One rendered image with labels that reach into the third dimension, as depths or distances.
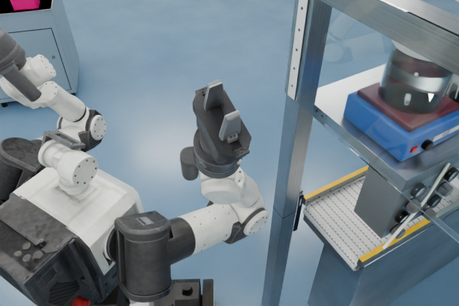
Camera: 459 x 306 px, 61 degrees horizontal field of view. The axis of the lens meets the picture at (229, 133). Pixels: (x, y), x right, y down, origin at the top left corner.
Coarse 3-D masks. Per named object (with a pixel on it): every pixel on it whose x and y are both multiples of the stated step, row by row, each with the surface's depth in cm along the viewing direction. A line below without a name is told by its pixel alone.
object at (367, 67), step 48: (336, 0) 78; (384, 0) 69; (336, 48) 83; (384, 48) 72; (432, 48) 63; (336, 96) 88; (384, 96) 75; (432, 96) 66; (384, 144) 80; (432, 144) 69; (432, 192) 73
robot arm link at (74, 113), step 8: (64, 96) 109; (72, 96) 113; (56, 104) 107; (64, 104) 109; (72, 104) 112; (80, 104) 115; (56, 112) 113; (64, 112) 112; (72, 112) 113; (80, 112) 115; (88, 112) 118; (96, 112) 120; (64, 120) 119; (72, 120) 116; (80, 120) 118; (88, 120) 117; (80, 128) 117; (88, 128) 117
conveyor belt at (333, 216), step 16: (336, 192) 141; (352, 192) 141; (320, 208) 135; (336, 208) 135; (352, 208) 135; (320, 224) 131; (336, 224) 130; (352, 224) 130; (336, 240) 126; (352, 240) 125; (368, 240) 125; (384, 240) 125; (352, 256) 121
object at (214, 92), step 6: (210, 84) 53; (216, 84) 53; (222, 84) 54; (210, 90) 54; (216, 90) 55; (222, 90) 55; (210, 96) 55; (216, 96) 56; (222, 96) 57; (204, 102) 57; (210, 102) 57; (216, 102) 58; (222, 102) 59; (204, 108) 58; (210, 108) 58
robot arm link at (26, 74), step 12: (12, 60) 92; (24, 60) 96; (36, 60) 96; (0, 72) 93; (12, 72) 91; (24, 72) 95; (36, 72) 97; (48, 72) 98; (12, 84) 93; (24, 84) 94; (36, 84) 98; (36, 96) 96
